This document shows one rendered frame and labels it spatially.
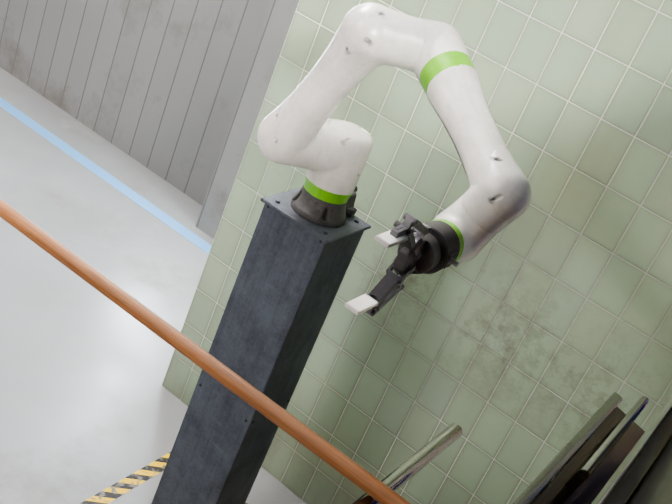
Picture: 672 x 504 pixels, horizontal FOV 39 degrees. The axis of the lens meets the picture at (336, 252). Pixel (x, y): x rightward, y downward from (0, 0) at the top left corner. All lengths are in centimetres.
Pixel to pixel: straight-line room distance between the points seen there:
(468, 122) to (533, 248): 89
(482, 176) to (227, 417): 119
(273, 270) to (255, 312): 14
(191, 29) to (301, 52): 200
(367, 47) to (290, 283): 72
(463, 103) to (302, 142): 47
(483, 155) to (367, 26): 37
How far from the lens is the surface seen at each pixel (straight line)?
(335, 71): 205
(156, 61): 512
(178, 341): 176
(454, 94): 194
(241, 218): 322
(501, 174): 178
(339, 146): 229
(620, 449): 166
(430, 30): 205
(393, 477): 171
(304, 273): 238
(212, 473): 279
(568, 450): 151
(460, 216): 181
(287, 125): 220
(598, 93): 261
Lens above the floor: 218
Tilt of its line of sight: 25 degrees down
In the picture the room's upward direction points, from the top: 23 degrees clockwise
